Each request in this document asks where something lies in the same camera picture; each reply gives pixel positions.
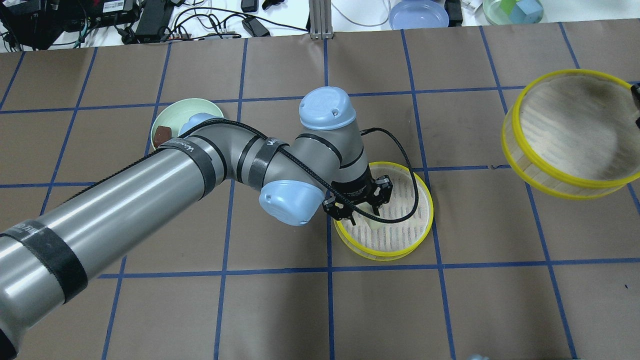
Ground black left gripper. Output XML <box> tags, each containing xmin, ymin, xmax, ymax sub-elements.
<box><xmin>322</xmin><ymin>173</ymin><xmax>394</xmax><ymax>226</ymax></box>

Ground pale white bun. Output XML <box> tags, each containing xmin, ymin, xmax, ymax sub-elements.
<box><xmin>362</xmin><ymin>216</ymin><xmax>386</xmax><ymax>232</ymax></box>

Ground brown red bun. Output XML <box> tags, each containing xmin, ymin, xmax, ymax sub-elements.
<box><xmin>151</xmin><ymin>125</ymin><xmax>173</xmax><ymax>150</ymax></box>

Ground yellow rimmed steamer tier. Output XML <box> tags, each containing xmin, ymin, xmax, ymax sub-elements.
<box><xmin>501</xmin><ymin>69</ymin><xmax>640</xmax><ymax>199</ymax></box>

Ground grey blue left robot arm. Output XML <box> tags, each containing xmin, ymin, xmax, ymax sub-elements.
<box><xmin>0</xmin><ymin>86</ymin><xmax>393</xmax><ymax>360</ymax></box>

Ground yellow rimmed steamer basket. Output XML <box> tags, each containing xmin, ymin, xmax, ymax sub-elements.
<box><xmin>333</xmin><ymin>161</ymin><xmax>434</xmax><ymax>261</ymax></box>

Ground blue plastic plate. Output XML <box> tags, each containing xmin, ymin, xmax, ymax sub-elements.
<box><xmin>389</xmin><ymin>0</ymin><xmax>450</xmax><ymax>30</ymax></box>

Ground light green bowl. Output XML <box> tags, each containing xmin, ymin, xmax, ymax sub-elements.
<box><xmin>150</xmin><ymin>98</ymin><xmax>225</xmax><ymax>150</ymax></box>

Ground black power adapter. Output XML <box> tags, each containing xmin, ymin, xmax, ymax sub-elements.
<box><xmin>241</xmin><ymin>17</ymin><xmax>271</xmax><ymax>38</ymax></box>

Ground clear bowl with blocks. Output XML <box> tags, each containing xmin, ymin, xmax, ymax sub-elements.
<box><xmin>482</xmin><ymin>0</ymin><xmax>544</xmax><ymax>25</ymax></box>

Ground black electronics box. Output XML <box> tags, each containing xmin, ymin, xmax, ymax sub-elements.
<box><xmin>134</xmin><ymin>0</ymin><xmax>174</xmax><ymax>44</ymax></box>

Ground aluminium frame post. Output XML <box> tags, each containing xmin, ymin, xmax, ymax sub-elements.
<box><xmin>308</xmin><ymin>0</ymin><xmax>334</xmax><ymax>40</ymax></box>

